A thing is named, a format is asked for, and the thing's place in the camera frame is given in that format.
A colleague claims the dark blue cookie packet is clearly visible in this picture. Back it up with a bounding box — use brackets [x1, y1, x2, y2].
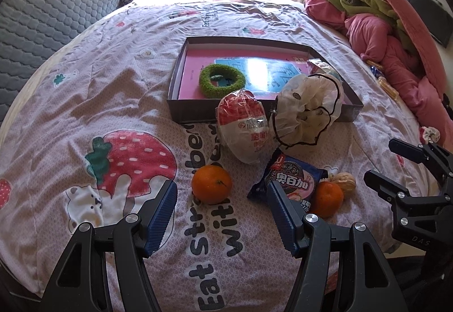
[247, 152, 328, 213]

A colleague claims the black monitor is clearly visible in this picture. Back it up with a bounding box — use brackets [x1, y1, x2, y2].
[406, 0, 453, 48]

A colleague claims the white mesh cloth black trim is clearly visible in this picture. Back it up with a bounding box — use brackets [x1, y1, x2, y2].
[269, 73, 345, 150]

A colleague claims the yellow snack packet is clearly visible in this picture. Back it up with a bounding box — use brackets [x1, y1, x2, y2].
[377, 76, 400, 100]

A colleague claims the dark cardboard box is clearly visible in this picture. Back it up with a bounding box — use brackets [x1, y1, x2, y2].
[166, 36, 364, 124]

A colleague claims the floral scrunchie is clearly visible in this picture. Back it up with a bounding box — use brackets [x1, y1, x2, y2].
[420, 126, 441, 143]

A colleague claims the red and white snack bag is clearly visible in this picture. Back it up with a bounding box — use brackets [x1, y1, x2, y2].
[216, 90, 273, 164]

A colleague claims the pink clothes pile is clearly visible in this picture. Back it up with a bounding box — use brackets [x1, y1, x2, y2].
[304, 0, 450, 143]

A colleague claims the green fuzzy scrunchie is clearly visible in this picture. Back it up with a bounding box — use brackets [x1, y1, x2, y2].
[199, 64, 246, 99]

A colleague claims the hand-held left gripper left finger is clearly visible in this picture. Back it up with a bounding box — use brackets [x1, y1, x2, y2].
[39, 179, 178, 312]

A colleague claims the strawberry printed blanket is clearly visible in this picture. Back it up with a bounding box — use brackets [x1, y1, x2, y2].
[0, 0, 439, 312]

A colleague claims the orange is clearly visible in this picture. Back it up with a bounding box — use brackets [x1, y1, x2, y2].
[311, 182, 345, 218]
[191, 165, 233, 205]

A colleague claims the walnut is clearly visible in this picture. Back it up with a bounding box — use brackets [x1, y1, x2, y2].
[329, 172, 356, 197]

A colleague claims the grey quilted headboard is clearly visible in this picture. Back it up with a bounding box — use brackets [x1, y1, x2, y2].
[0, 0, 137, 121]

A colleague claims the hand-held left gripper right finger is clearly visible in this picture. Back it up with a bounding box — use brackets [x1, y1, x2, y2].
[266, 181, 411, 312]

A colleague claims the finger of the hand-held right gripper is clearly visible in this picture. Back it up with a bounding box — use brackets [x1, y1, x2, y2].
[388, 138, 433, 165]
[364, 170, 422, 208]

